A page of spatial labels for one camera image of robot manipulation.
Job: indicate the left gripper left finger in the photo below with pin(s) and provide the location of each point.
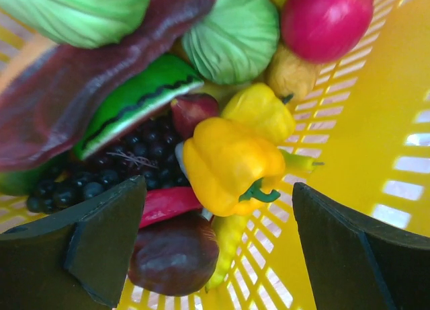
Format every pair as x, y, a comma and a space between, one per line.
77, 258

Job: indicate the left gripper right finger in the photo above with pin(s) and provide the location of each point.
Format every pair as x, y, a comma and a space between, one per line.
357, 262

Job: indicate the yellow bell pepper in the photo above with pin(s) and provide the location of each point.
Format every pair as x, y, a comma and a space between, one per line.
232, 170
259, 108

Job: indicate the red chili pepper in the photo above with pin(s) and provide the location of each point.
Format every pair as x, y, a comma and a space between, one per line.
166, 203

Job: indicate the black grape bunch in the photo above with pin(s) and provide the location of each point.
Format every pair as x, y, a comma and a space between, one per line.
148, 150

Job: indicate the yellow plastic basket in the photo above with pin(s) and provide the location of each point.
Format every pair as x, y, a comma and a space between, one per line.
368, 120

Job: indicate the dark red eggplant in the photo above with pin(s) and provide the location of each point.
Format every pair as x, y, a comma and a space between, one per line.
48, 102

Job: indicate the red apple piece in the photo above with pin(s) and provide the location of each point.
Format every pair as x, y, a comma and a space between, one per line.
190, 109

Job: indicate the watermelon slice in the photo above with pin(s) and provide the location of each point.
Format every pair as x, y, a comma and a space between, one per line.
136, 100

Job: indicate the brown potato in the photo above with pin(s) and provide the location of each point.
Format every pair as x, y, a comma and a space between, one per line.
289, 76

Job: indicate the red tomato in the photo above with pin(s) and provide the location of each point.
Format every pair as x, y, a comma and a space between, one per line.
322, 31

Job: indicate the green cabbage back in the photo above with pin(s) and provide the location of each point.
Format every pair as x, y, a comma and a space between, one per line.
80, 23

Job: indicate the green cabbage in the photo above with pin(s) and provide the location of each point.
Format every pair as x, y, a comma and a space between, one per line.
80, 23
235, 42

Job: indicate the green cabbage front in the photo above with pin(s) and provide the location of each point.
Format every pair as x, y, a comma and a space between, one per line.
235, 42

